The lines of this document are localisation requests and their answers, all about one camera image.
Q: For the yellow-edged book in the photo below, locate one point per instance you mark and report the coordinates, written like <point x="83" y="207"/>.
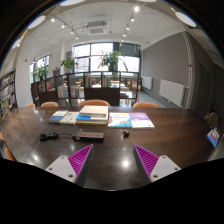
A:
<point x="90" y="123"/>

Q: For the small white radiator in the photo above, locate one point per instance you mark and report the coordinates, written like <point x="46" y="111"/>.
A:
<point x="146" y="82"/>

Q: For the orange chairs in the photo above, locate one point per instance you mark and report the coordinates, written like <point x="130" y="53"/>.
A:
<point x="95" y="103"/>

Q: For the colourful illustrated book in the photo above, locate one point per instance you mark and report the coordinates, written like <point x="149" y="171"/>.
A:
<point x="119" y="120"/>

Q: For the large multi-pane window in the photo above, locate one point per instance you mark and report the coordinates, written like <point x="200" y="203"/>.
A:
<point x="81" y="51"/>

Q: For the blue-covered thick book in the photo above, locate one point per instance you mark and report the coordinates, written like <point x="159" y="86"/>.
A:
<point x="83" y="117"/>

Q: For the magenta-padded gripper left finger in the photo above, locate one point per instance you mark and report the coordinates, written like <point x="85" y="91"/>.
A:
<point x="61" y="166"/>

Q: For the thick beige book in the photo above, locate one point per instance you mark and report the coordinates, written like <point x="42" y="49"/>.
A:
<point x="94" y="111"/>

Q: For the medium potted plant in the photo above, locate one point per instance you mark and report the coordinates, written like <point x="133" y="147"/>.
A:
<point x="68" y="63"/>

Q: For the white flat book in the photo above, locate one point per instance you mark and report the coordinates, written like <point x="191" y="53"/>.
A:
<point x="69" y="118"/>

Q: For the small potted plant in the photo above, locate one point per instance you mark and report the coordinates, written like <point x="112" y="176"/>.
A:
<point x="41" y="71"/>

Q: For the dark blue book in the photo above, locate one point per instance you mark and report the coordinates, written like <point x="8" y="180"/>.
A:
<point x="58" y="116"/>

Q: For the purple and white book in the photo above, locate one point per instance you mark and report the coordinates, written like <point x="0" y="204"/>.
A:
<point x="141" y="120"/>

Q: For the ceiling air conditioner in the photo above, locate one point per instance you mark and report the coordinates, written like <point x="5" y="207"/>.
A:
<point x="96" y="30"/>

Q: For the dark wooden shelf unit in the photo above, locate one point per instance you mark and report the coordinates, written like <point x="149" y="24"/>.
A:
<point x="101" y="96"/>

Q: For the blue and white book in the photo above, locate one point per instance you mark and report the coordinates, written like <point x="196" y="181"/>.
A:
<point x="213" y="136"/>

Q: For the narrow side window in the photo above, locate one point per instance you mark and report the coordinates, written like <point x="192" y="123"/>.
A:
<point x="42" y="61"/>

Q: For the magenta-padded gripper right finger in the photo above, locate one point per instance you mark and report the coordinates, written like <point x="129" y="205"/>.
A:
<point x="163" y="166"/>

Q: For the large potted plant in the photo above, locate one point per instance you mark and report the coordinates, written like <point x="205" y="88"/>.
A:
<point x="110" y="59"/>

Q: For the dark power strip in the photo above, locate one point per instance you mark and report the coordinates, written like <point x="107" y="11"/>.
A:
<point x="90" y="135"/>

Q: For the wall bookshelf unit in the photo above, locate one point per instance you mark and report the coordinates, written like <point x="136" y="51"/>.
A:
<point x="7" y="91"/>

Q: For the round white pendant lamps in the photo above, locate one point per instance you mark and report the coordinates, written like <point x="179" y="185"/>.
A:
<point x="185" y="19"/>

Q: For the ceiling spot lights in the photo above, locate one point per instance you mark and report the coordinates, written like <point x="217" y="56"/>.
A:
<point x="136" y="9"/>

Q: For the large white radiator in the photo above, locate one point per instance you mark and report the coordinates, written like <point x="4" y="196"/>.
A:
<point x="171" y="92"/>

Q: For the white wall pipe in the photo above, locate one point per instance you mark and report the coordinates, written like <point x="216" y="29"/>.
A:
<point x="190" y="66"/>

